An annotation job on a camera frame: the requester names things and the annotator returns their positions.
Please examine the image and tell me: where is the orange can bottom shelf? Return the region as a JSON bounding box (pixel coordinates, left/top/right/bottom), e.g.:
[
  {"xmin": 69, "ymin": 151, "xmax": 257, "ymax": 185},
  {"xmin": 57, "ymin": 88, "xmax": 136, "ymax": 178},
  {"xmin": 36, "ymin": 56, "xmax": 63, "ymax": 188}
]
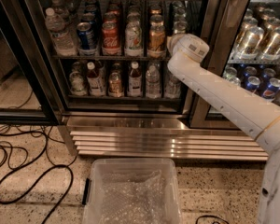
[{"xmin": 108, "ymin": 72, "xmax": 124, "ymax": 97}]

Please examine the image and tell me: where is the red coca cola can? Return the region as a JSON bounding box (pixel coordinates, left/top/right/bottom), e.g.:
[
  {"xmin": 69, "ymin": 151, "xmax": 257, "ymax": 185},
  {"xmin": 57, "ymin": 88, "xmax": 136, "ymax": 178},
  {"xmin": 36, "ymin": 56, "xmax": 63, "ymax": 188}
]
[{"xmin": 102, "ymin": 22, "xmax": 120, "ymax": 55}]

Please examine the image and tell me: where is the black cable bottom edge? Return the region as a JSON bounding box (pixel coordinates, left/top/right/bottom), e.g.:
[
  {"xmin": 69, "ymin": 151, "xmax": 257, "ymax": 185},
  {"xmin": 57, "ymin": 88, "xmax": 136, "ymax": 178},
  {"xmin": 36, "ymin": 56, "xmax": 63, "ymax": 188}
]
[{"xmin": 195, "ymin": 215, "xmax": 231, "ymax": 224}]

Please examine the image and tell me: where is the right glass fridge door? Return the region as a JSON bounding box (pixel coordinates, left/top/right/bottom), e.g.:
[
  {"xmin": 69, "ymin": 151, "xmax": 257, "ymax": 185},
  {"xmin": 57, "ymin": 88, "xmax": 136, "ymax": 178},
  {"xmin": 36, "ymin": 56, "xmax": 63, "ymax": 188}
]
[{"xmin": 189, "ymin": 0, "xmax": 280, "ymax": 132}]

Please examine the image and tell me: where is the clear jar bottom shelf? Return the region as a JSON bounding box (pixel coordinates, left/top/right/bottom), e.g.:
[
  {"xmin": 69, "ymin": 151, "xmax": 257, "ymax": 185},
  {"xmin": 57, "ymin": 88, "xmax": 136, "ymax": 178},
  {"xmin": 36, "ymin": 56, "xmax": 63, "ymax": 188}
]
[{"xmin": 69, "ymin": 71, "xmax": 88, "ymax": 96}]

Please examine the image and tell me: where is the green soda can front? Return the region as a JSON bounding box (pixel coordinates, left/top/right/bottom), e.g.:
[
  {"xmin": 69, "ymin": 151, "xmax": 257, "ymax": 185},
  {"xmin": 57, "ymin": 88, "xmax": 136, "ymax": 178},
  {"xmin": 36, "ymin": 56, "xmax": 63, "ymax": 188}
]
[{"xmin": 173, "ymin": 21, "xmax": 188, "ymax": 35}]

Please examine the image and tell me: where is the clear water bottle middle shelf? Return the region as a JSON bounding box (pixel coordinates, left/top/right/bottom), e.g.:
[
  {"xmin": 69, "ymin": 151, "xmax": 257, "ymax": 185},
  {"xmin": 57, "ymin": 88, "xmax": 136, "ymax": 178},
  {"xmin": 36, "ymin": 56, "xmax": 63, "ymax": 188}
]
[{"xmin": 45, "ymin": 7, "xmax": 77, "ymax": 56}]

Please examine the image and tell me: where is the white green 7up can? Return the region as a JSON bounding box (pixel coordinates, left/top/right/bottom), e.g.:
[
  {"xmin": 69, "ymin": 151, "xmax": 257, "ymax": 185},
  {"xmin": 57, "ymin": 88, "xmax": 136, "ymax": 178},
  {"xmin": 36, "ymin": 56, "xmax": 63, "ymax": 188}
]
[{"xmin": 124, "ymin": 22, "xmax": 143, "ymax": 57}]

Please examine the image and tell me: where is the gold brown soda can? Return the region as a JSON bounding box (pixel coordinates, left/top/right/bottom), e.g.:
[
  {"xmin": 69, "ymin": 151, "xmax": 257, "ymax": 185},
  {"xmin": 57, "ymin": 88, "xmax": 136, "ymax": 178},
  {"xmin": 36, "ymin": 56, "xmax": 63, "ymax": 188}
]
[{"xmin": 147, "ymin": 25, "xmax": 166, "ymax": 58}]

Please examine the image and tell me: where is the stainless steel fridge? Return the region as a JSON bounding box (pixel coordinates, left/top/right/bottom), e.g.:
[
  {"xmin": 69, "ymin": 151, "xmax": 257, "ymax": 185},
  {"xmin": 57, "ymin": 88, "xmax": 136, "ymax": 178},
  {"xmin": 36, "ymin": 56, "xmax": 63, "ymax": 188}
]
[{"xmin": 22, "ymin": 0, "xmax": 269, "ymax": 161}]

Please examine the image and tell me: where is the green soda can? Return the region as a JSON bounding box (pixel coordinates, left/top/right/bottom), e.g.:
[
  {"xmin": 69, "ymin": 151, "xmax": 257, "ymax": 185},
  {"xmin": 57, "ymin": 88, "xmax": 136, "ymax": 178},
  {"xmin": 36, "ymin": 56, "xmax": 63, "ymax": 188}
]
[
  {"xmin": 174, "ymin": 14, "xmax": 187, "ymax": 22},
  {"xmin": 173, "ymin": 21, "xmax": 188, "ymax": 35}
]

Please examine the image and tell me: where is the black floor cable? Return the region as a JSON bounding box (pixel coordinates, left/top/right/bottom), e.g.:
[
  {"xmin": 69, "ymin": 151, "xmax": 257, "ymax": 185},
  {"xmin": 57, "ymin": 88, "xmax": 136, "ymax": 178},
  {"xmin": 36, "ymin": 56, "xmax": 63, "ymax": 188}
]
[{"xmin": 0, "ymin": 123, "xmax": 78, "ymax": 224}]

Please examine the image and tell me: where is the red juice bottle white cap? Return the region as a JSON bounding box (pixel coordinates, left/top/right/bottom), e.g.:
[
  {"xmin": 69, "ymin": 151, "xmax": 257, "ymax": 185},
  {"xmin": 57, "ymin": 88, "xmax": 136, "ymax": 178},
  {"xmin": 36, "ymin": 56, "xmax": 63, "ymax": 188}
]
[{"xmin": 87, "ymin": 62, "xmax": 105, "ymax": 97}]

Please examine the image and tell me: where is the bubble wrap sheet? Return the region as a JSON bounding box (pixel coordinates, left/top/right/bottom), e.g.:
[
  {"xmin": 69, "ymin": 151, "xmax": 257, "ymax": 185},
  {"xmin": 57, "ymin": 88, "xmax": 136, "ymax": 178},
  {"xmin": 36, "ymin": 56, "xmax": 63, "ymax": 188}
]
[{"xmin": 99, "ymin": 171, "xmax": 165, "ymax": 224}]

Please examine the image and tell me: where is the blue pepsi can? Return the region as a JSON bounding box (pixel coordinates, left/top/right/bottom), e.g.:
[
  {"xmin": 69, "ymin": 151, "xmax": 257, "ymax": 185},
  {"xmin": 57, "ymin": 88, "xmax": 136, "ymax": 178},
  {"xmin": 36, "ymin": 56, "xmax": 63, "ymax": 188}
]
[{"xmin": 77, "ymin": 22, "xmax": 97, "ymax": 55}]

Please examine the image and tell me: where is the dark tea bottle white cap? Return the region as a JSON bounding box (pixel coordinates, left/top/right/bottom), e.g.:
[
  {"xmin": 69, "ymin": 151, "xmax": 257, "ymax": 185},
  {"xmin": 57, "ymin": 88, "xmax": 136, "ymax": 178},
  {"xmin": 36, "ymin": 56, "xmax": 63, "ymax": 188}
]
[{"xmin": 127, "ymin": 62, "xmax": 142, "ymax": 97}]

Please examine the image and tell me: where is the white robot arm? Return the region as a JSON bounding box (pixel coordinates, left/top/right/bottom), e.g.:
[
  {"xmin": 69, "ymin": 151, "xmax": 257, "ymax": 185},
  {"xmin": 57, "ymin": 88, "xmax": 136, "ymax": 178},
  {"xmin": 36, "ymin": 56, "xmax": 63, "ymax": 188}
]
[{"xmin": 167, "ymin": 34, "xmax": 280, "ymax": 224}]

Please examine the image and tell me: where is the open glass fridge door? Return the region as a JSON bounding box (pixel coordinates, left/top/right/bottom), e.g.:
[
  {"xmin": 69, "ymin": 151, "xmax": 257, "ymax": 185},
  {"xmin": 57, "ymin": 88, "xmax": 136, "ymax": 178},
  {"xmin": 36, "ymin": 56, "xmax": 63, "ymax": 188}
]
[{"xmin": 0, "ymin": 0, "xmax": 62, "ymax": 125}]

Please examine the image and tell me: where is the clear plastic storage bin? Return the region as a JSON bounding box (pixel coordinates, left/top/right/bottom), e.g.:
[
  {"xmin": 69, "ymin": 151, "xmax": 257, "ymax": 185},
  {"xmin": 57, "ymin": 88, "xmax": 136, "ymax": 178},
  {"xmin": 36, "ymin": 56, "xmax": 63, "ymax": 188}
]
[{"xmin": 82, "ymin": 158, "xmax": 182, "ymax": 224}]

